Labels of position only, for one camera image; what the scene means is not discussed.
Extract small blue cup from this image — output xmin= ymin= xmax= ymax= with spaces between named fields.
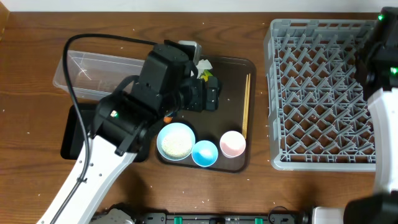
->
xmin=192 ymin=140 xmax=218 ymax=167

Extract pink white cup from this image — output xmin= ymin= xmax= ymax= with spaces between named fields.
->
xmin=220 ymin=131 xmax=246 ymax=159

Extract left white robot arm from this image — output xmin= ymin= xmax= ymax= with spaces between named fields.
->
xmin=40 ymin=40 xmax=220 ymax=223

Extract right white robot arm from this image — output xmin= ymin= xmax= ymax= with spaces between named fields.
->
xmin=343 ymin=7 xmax=397 ymax=224

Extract grey dishwasher rack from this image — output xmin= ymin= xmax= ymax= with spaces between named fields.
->
xmin=264 ymin=19 xmax=376 ymax=172

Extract black waste bin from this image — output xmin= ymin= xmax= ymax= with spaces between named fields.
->
xmin=60 ymin=103 xmax=154 ymax=162

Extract yellow green snack wrapper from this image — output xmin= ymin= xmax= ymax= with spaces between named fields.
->
xmin=199 ymin=70 xmax=213 ymax=82

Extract crumpled white tissue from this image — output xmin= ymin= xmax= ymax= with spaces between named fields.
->
xmin=197 ymin=59 xmax=213 ymax=78

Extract orange carrot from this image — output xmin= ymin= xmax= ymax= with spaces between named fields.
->
xmin=164 ymin=117 xmax=173 ymax=123

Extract dark brown serving tray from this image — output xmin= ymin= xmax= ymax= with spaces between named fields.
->
xmin=172 ymin=55 xmax=256 ymax=174

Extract light blue rice bowl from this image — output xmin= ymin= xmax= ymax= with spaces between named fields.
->
xmin=156 ymin=123 xmax=196 ymax=161

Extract left wooden chopstick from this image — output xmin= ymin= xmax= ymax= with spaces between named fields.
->
xmin=242 ymin=73 xmax=250 ymax=139

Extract clear plastic bin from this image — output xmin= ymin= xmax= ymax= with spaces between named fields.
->
xmin=67 ymin=50 xmax=144 ymax=101

